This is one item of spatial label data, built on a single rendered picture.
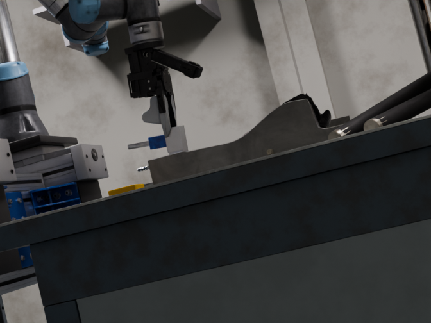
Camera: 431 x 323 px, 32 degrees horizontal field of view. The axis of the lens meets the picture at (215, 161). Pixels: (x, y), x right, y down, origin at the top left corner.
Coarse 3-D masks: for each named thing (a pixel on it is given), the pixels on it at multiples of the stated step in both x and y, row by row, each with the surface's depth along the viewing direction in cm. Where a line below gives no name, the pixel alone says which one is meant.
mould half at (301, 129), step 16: (272, 112) 162; (288, 112) 161; (304, 112) 160; (256, 128) 162; (272, 128) 162; (288, 128) 161; (304, 128) 160; (320, 128) 159; (336, 128) 159; (224, 144) 164; (240, 144) 163; (256, 144) 162; (272, 144) 162; (288, 144) 161; (304, 144) 160; (160, 160) 167; (176, 160) 166; (192, 160) 165; (208, 160) 164; (224, 160) 164; (240, 160) 163; (160, 176) 167; (176, 176) 166
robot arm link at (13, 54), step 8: (0, 0) 217; (0, 8) 216; (0, 16) 216; (8, 16) 219; (0, 24) 216; (8, 24) 218; (0, 32) 215; (8, 32) 217; (0, 40) 215; (8, 40) 216; (0, 48) 215; (8, 48) 216; (16, 48) 218; (0, 56) 215; (8, 56) 215; (16, 56) 217
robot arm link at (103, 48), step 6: (90, 42) 218; (96, 42) 218; (102, 42) 221; (84, 48) 222; (90, 48) 220; (96, 48) 220; (102, 48) 221; (108, 48) 223; (90, 54) 223; (96, 54) 225
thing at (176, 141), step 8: (176, 128) 167; (184, 128) 172; (160, 136) 168; (168, 136) 168; (176, 136) 167; (184, 136) 170; (128, 144) 172; (136, 144) 171; (144, 144) 171; (152, 144) 169; (160, 144) 168; (168, 144) 168; (176, 144) 167; (184, 144) 169; (168, 152) 168
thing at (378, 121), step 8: (416, 96) 130; (424, 96) 130; (400, 104) 126; (408, 104) 126; (416, 104) 127; (424, 104) 129; (384, 112) 122; (392, 112) 122; (400, 112) 123; (408, 112) 125; (416, 112) 127; (368, 120) 119; (376, 120) 118; (384, 120) 119; (392, 120) 121; (400, 120) 123; (368, 128) 119
